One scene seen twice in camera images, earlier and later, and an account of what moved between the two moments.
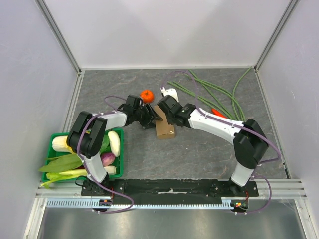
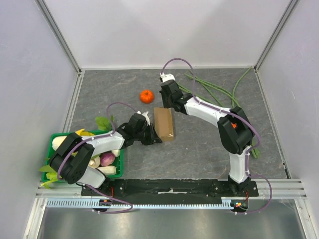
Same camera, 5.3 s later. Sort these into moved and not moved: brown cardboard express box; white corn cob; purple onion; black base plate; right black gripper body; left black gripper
Moved: left black gripper; right black gripper body
Not moved: white corn cob; purple onion; brown cardboard express box; black base plate
